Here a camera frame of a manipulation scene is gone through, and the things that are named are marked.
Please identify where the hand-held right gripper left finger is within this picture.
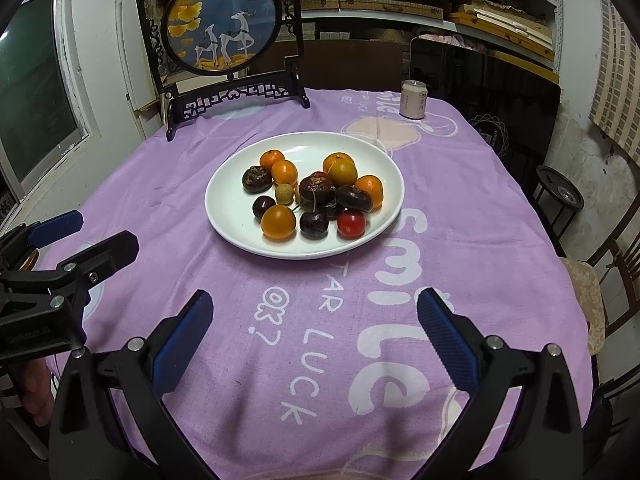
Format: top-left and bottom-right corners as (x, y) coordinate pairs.
(47, 289), (216, 480)

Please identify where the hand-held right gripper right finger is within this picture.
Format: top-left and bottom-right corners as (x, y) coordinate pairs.
(416, 287), (586, 480)

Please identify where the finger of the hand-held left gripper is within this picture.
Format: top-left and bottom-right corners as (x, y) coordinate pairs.
(0, 211), (84, 267)
(0, 231), (140, 307)

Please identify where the smooth round orange fruit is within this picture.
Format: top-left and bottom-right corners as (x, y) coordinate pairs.
(327, 160), (359, 187)
(260, 204), (297, 240)

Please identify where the dark purple plum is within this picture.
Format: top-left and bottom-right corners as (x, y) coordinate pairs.
(299, 211), (330, 239)
(252, 195), (277, 220)

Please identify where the dark purple mangosteen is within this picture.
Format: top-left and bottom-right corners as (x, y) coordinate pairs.
(334, 185), (374, 212)
(315, 200), (347, 221)
(242, 165), (273, 194)
(298, 172), (335, 208)

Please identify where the large orange tangerine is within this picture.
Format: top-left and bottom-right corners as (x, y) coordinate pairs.
(354, 175), (384, 209)

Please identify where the white oval plate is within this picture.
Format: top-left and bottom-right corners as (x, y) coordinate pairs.
(204, 131), (405, 261)

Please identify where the person's left hand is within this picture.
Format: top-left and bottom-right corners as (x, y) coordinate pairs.
(10, 359), (56, 427)

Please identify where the purple printed tablecloth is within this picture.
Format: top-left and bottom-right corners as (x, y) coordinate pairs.
(35, 87), (601, 480)

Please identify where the beige chair cushion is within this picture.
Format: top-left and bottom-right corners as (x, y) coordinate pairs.
(559, 256), (607, 356)

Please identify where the white framed window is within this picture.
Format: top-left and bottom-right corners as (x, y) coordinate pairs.
(0, 0), (96, 196)

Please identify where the red tomato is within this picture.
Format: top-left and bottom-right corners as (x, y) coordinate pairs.
(336, 209), (367, 239)

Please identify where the white leaning board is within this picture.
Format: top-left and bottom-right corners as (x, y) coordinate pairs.
(116, 0), (166, 141)

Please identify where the brown wooden chair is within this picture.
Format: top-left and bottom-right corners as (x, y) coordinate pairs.
(585, 230), (640, 341)

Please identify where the black round stool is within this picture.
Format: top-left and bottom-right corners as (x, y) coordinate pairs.
(532, 165), (586, 252)

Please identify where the beige drink can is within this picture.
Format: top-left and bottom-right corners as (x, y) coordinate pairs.
(400, 80), (426, 121)

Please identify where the black flat panel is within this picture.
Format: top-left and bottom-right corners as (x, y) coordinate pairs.
(410, 37), (561, 161)

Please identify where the deer picture table screen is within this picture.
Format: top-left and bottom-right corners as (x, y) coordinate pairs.
(136, 0), (312, 142)

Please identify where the striped woven cloth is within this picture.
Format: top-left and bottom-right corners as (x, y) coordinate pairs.
(589, 0), (640, 161)

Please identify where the stack of wooden frames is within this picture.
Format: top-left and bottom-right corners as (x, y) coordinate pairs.
(450, 4), (556, 61)

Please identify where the white shelf unit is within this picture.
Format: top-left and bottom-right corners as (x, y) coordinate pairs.
(300, 0), (561, 78)

